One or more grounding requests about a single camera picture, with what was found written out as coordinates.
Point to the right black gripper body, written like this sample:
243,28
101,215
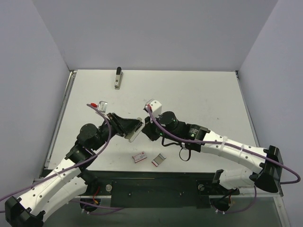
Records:
152,133

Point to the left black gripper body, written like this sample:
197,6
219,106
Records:
116,124

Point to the beige stapler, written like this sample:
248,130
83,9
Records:
134,133

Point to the staple box tray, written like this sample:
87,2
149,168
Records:
158,160

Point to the grey black stapler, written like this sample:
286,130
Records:
118,79

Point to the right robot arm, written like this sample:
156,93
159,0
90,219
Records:
262,166

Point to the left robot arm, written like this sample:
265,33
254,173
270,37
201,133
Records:
71,177

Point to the red staple box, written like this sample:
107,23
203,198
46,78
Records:
139,157

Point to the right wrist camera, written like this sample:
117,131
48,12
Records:
154,106

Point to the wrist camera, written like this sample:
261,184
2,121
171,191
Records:
101,106
154,106

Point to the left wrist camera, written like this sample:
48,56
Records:
101,106

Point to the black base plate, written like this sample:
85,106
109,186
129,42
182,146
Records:
151,189

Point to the aluminium frame rail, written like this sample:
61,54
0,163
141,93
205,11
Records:
60,117

